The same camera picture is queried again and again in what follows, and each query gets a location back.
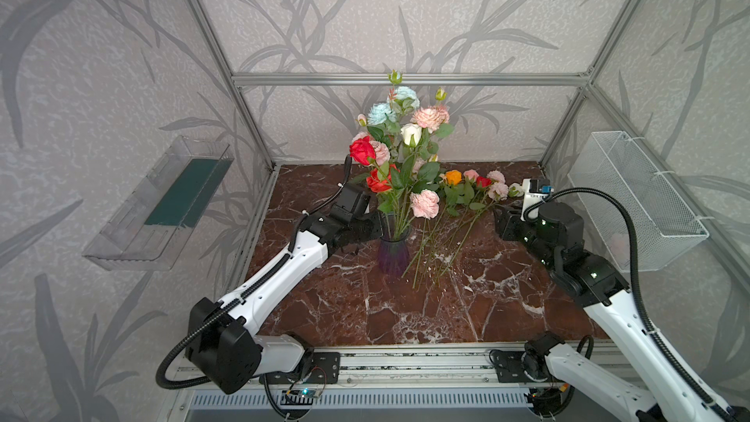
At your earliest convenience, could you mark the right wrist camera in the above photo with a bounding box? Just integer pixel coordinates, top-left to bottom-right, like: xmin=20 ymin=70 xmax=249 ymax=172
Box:
xmin=521 ymin=178 xmax=554 ymax=223

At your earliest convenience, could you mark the white wire mesh basket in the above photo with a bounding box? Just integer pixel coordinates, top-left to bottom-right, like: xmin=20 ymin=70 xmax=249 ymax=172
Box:
xmin=568 ymin=131 xmax=709 ymax=272

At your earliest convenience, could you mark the small pink flower stem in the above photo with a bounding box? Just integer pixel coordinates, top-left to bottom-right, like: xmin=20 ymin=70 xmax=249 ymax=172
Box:
xmin=396 ymin=156 xmax=439 ymax=238

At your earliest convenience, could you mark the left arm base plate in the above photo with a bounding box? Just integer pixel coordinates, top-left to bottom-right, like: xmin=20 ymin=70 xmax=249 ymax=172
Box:
xmin=265 ymin=351 xmax=341 ymax=385

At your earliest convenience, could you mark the pink carnation tall stem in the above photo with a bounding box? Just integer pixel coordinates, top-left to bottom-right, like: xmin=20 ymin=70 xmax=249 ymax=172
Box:
xmin=397 ymin=87 xmax=455 ymax=236

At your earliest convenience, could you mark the aluminium front rail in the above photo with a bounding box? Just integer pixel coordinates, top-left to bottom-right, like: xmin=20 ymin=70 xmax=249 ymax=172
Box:
xmin=169 ymin=345 xmax=663 ymax=391

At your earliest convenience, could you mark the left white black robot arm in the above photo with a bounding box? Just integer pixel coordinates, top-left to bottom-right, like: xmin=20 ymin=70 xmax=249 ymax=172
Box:
xmin=155 ymin=156 xmax=382 ymax=395

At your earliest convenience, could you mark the purple glass vase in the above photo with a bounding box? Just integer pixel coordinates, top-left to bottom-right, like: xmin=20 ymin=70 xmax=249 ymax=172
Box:
xmin=377 ymin=213 xmax=411 ymax=277

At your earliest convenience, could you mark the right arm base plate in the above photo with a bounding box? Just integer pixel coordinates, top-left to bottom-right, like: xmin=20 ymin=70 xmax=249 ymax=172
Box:
xmin=488 ymin=349 xmax=562 ymax=385

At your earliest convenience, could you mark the red rose stem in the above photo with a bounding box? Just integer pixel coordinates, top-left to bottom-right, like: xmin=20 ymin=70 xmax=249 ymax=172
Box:
xmin=366 ymin=168 xmax=396 ymax=240
xmin=348 ymin=135 xmax=400 ymax=236

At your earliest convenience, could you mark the light blue flower stem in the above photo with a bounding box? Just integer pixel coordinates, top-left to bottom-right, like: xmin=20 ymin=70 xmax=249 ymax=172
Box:
xmin=365 ymin=70 xmax=419 ymax=147

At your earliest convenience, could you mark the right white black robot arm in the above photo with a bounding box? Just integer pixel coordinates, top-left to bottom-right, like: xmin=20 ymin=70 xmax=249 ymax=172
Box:
xmin=493 ymin=188 xmax=749 ymax=421

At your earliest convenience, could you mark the clear plastic wall bin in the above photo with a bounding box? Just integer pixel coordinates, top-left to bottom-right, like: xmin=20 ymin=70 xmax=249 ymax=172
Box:
xmin=83 ymin=136 xmax=234 ymax=272

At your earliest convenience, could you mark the mixed artificial flower pile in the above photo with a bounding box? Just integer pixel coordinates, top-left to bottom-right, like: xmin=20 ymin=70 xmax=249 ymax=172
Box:
xmin=406 ymin=170 xmax=523 ymax=288

